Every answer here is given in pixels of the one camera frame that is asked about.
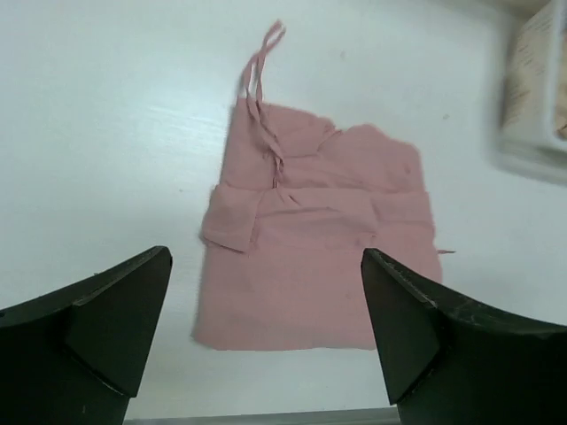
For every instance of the pink trousers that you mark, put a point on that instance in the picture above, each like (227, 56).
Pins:
(297, 203)

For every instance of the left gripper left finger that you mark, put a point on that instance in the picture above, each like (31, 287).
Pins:
(77, 355)

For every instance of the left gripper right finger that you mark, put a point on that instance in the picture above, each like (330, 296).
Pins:
(449, 359)

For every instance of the white plastic basket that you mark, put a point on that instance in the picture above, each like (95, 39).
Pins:
(542, 161)

